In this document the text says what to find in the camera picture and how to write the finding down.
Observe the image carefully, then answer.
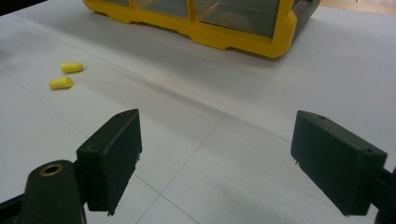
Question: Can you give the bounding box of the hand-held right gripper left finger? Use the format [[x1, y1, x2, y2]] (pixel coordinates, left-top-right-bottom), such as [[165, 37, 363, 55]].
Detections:
[[76, 108, 143, 217]]

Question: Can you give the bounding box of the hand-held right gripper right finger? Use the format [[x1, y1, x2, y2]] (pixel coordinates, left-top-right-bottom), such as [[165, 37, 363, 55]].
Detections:
[[290, 109, 389, 217]]

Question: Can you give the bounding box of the yellow foam earplug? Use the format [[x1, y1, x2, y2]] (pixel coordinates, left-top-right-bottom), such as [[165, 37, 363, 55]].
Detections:
[[48, 76, 75, 91], [60, 62, 84, 75]]

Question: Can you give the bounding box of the yellow drawer organizer cabinet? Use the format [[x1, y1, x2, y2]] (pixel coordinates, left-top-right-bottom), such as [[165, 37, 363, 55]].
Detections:
[[81, 0, 322, 60]]

